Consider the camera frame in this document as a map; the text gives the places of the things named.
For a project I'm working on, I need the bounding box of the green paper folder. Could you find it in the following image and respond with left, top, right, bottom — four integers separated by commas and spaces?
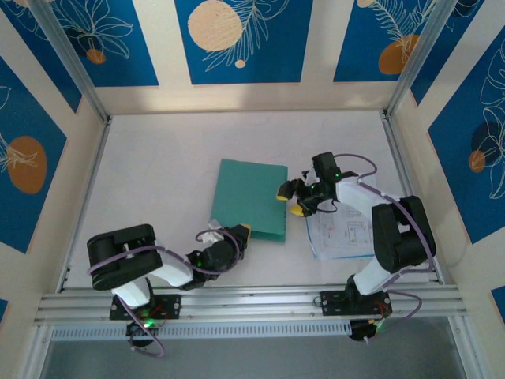
207, 158, 290, 245

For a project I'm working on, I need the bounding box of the black left base connector box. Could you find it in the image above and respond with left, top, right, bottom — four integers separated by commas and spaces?
125, 320, 159, 348

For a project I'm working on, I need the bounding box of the black base connector box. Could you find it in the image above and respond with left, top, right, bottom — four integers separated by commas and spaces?
125, 320, 159, 348
349, 318, 386, 343

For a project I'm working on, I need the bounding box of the black right base connector box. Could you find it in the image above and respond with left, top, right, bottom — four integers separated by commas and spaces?
349, 318, 386, 343

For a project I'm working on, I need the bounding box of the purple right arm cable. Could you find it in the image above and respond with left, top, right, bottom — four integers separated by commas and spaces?
333, 152, 435, 331

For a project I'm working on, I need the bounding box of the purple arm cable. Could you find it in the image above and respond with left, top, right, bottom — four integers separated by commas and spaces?
333, 152, 435, 331
87, 228, 242, 359

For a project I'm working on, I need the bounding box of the aluminium mounting rail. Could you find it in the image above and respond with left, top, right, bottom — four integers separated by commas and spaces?
33, 283, 470, 327

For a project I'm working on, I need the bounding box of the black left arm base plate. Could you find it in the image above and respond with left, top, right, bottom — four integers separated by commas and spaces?
109, 294, 182, 321

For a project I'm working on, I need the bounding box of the aluminium table side rail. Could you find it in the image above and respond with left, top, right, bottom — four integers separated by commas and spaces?
381, 112, 447, 283
58, 118, 114, 293

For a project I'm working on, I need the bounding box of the white slotted cable duct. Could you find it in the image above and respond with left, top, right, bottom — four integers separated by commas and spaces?
50, 320, 352, 341

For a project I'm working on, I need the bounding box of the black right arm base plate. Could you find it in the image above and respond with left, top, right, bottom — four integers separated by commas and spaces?
320, 290, 391, 318

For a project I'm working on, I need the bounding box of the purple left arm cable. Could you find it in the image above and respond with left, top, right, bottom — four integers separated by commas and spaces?
87, 228, 242, 359

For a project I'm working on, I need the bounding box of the aluminium frame post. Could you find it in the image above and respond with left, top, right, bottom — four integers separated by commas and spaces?
382, 0, 465, 119
29, 0, 112, 124

